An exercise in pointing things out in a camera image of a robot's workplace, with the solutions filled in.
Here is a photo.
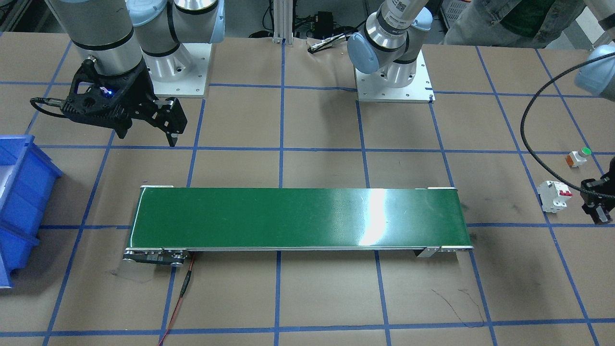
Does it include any blue plastic bin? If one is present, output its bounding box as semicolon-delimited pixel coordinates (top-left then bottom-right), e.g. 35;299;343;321
0;135;63;289

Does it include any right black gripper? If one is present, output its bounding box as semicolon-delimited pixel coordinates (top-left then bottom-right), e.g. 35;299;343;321
114;65;187;148

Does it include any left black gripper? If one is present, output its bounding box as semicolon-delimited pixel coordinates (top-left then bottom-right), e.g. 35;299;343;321
581;158;615;225

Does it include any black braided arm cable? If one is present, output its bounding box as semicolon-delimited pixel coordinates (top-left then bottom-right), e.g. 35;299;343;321
520;50;599;195

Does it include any green push button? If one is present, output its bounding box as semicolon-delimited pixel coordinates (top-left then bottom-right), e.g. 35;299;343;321
565;147;592;167

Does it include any red black conveyor cable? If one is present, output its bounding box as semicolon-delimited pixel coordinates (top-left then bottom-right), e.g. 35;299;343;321
159;254;197;346

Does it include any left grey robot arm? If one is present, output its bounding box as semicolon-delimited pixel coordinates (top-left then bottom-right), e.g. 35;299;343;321
347;0;614;225

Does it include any white red circuit breaker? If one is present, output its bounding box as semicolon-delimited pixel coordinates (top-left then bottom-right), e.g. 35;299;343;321
537;180;573;214

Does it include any green conveyor belt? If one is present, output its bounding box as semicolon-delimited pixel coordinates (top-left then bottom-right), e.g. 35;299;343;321
123;185;474;266

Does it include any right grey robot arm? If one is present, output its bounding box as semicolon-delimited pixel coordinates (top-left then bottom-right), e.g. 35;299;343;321
30;0;225;147

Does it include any aluminium frame post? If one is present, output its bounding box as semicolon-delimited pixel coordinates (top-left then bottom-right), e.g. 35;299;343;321
272;0;295;45

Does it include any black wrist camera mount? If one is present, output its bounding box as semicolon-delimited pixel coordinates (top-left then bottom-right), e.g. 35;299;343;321
60;55;146;137

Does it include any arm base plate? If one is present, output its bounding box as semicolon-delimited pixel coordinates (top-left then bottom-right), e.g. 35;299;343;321
143;43;213;98
355;50;436;103

